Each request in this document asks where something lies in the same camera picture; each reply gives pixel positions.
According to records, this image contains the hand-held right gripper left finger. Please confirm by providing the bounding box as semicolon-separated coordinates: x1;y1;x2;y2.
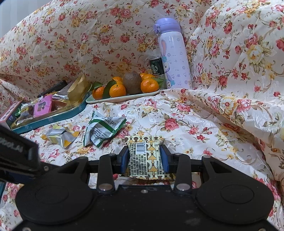
56;148;130;193

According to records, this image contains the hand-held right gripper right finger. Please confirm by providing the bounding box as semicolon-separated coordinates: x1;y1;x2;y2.
160;144;232;194

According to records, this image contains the yellow patterned snack packet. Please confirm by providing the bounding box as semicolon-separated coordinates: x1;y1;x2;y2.
124;135;165;179

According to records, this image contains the black white striped snack packet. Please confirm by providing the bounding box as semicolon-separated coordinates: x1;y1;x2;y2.
16;104;34;125

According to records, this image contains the dark coffee can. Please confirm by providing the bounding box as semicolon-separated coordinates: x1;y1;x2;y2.
148;56;167;89

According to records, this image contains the floral blanket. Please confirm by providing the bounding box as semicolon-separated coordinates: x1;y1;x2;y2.
0;0;284;231

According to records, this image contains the mandarin with leaves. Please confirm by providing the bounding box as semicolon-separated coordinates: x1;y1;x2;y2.
92;86;105;100

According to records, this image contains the pink snack packet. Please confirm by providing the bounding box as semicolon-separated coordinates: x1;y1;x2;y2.
33;94;53;118

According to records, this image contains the silver foil snack packet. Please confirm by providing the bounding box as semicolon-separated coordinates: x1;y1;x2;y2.
52;93;73;100

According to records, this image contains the purple thermos bottle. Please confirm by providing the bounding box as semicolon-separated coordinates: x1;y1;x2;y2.
153;18;192;89

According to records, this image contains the white green snack packet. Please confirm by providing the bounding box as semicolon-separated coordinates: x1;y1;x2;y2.
84;110;127;148

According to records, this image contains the black remote control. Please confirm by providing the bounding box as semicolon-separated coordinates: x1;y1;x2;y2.
37;80;68;97

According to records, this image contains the silver yellow snack packet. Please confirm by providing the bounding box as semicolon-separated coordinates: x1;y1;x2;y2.
41;124;80;149

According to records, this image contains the brown paper snack packet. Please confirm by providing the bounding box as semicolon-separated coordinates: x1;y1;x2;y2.
67;73;93;104

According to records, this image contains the teal gold tin base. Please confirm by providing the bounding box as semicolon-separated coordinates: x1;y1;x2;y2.
10;88;93;135

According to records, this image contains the pale rectangular plate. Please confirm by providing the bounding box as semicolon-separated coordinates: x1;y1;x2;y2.
86;88;160;104

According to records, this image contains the pink white box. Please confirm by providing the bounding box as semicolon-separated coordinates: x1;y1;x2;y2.
0;101;23;125

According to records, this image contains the kiwi fruit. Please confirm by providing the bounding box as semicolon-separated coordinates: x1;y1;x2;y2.
122;72;143;94

